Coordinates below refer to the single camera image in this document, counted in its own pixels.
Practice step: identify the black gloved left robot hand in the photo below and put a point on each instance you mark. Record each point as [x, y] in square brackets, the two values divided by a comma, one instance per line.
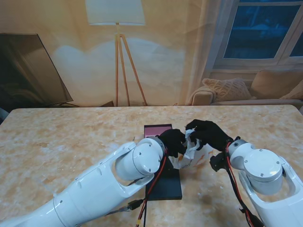
[174, 140]

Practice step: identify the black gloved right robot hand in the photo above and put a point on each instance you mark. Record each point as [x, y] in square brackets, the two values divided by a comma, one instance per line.
[211, 134]

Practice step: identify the white plastic bag orange print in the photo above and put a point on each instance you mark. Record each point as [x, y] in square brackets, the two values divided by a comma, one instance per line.
[191, 153]

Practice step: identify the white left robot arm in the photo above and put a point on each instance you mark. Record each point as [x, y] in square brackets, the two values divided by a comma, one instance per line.
[94, 184]

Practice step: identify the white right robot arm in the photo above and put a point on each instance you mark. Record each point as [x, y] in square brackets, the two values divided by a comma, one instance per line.
[262, 168]

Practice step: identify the black gift box pink inside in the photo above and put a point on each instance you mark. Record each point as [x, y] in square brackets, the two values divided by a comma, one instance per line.
[154, 131]

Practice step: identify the black flat box lid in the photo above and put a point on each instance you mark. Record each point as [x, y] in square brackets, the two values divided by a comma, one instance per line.
[170, 186]

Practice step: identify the knitted beige cushion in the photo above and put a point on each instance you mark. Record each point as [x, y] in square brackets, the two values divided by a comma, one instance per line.
[227, 89]

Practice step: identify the beige sofa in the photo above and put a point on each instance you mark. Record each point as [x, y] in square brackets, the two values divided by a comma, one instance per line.
[272, 82]

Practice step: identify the white framed window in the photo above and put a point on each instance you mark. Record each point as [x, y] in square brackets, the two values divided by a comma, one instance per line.
[255, 30]

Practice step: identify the tripod floor lamp white shade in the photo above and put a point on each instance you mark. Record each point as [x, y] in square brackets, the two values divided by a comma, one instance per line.
[116, 11]

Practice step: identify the dark flat television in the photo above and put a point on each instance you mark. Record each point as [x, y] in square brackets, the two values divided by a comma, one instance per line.
[23, 71]

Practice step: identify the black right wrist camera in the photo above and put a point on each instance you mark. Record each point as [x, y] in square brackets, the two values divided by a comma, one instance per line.
[217, 163]

